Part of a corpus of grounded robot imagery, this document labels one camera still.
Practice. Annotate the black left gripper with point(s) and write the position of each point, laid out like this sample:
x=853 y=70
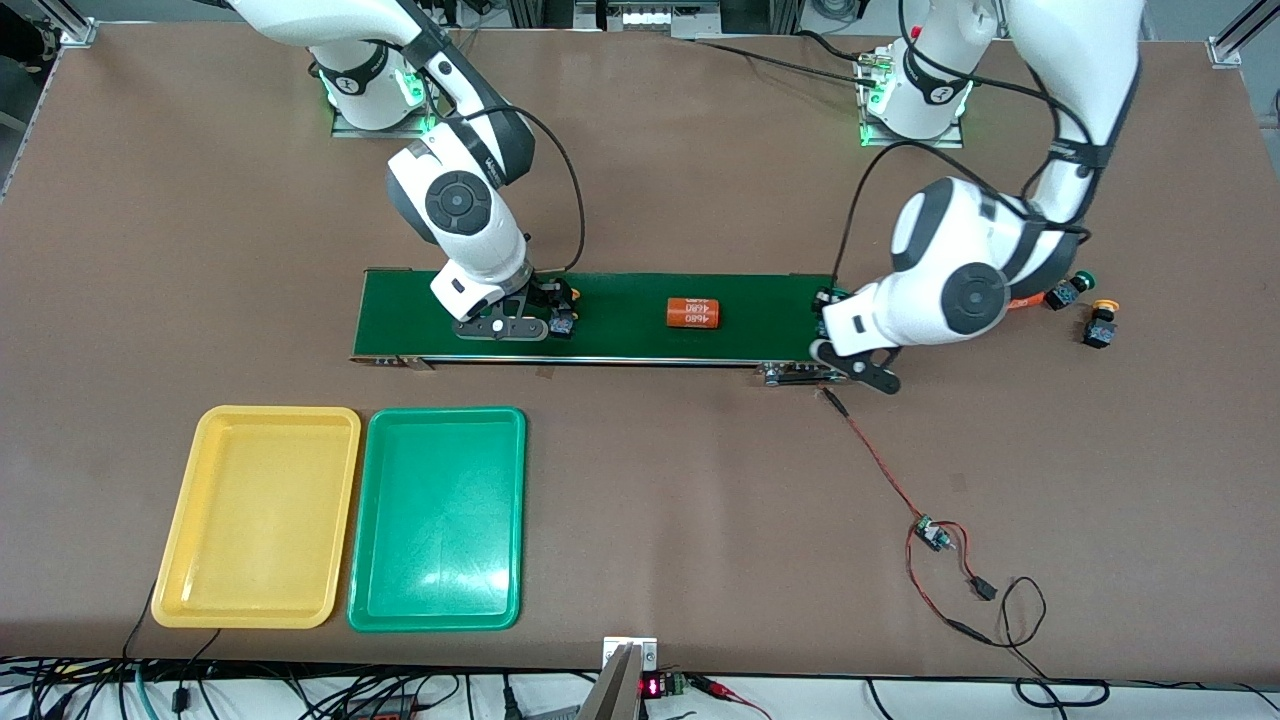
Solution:
x=827 y=300

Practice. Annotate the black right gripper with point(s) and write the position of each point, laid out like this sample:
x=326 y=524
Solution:
x=541 y=293

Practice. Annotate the yellow push button switch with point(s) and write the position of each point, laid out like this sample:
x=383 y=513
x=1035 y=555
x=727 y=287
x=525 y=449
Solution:
x=563 y=326
x=1098 y=332

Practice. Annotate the orange cylinder marked 4680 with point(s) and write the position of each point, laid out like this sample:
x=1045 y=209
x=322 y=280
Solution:
x=694 y=313
x=1028 y=301

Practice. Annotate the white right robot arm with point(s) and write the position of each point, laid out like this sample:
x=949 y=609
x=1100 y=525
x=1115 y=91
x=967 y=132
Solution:
x=470 y=250

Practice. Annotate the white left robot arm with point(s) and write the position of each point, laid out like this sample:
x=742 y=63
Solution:
x=1080 y=60

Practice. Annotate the green conveyor belt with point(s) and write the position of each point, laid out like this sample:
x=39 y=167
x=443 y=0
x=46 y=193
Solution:
x=620 y=315

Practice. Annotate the small speed controller board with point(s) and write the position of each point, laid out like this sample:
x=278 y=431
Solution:
x=930 y=533

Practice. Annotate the green plastic tray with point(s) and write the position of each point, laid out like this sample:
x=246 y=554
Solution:
x=440 y=520

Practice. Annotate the white electrical device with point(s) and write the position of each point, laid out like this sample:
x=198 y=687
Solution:
x=650 y=18

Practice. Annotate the yellow plastic tray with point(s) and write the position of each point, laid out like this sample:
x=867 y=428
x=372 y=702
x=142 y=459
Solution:
x=260 y=540

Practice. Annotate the red clip lead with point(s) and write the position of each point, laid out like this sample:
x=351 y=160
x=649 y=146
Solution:
x=715 y=686

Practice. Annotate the red digit display module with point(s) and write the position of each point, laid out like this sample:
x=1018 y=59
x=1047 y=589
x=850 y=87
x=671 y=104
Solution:
x=652 y=687

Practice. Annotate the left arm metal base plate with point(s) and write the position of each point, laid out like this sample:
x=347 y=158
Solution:
x=915 y=143

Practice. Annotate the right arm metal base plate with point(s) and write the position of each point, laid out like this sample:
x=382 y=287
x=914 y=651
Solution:
x=380 y=133

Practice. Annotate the grey metal camera mount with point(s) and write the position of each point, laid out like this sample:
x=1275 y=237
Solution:
x=615 y=690

